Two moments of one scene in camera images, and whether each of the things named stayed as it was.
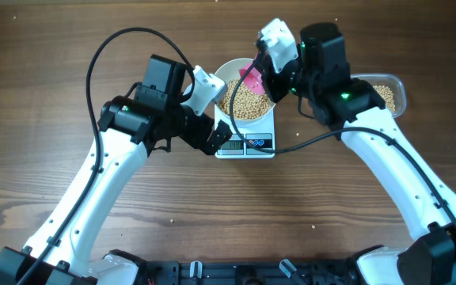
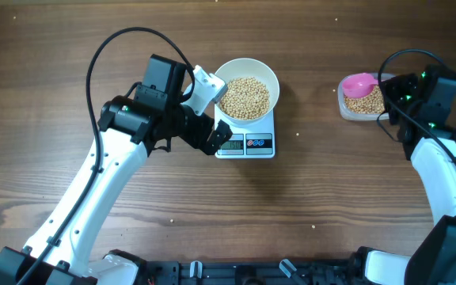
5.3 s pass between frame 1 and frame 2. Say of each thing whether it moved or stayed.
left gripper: stayed
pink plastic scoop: moved
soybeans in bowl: stayed
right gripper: moved
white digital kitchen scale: stayed
